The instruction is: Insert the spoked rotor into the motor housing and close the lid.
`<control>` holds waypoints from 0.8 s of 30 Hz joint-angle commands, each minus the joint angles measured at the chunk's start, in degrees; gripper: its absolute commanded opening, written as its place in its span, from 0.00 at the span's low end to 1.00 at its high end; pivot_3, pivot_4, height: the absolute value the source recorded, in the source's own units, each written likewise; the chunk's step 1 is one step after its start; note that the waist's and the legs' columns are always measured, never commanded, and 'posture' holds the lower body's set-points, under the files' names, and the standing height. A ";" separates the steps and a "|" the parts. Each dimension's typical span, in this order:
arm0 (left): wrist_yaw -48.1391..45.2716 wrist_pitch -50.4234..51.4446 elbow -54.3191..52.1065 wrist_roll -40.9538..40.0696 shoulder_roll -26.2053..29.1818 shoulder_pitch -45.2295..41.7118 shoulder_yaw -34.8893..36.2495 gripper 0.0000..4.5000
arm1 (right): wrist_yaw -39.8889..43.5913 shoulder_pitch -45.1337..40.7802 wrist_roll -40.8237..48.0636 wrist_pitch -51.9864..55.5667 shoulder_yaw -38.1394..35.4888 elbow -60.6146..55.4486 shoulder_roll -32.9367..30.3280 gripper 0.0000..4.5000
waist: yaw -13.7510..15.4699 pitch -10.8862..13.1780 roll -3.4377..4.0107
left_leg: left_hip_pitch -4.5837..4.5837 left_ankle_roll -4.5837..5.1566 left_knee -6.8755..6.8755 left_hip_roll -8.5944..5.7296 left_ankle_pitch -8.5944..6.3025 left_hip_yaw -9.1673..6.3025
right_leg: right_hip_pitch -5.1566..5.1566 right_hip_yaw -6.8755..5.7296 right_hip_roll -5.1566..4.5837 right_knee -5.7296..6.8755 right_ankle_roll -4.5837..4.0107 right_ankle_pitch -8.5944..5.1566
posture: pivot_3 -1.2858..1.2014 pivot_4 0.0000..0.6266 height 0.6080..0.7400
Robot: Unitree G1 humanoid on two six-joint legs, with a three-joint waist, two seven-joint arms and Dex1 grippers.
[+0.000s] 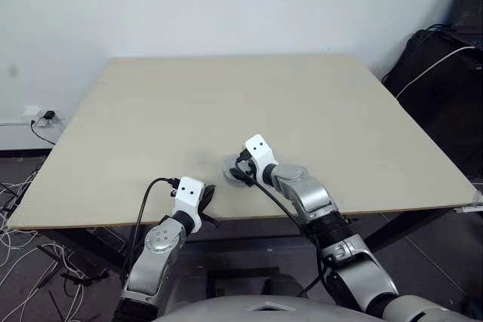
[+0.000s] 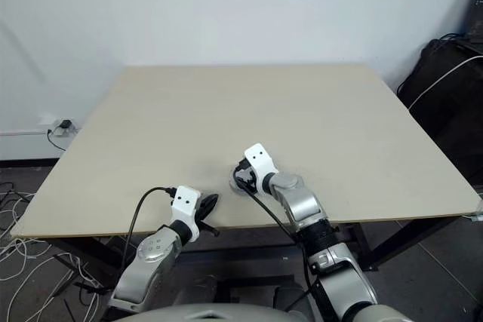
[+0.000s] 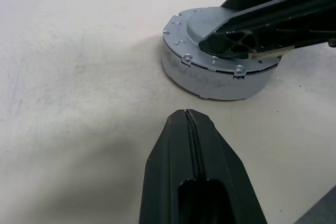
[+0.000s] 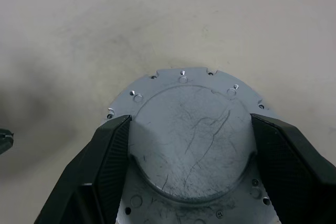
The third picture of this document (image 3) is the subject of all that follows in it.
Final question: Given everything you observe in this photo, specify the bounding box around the round silver motor housing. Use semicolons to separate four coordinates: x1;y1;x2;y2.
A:
160;36;279;101

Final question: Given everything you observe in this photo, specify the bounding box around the silver spoked rotor lid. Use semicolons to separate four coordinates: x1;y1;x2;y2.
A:
162;7;279;80

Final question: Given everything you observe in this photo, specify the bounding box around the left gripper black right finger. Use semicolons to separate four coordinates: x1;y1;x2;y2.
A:
186;109;268;224

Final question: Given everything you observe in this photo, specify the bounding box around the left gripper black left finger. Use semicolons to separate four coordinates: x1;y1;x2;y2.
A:
139;108;203;224

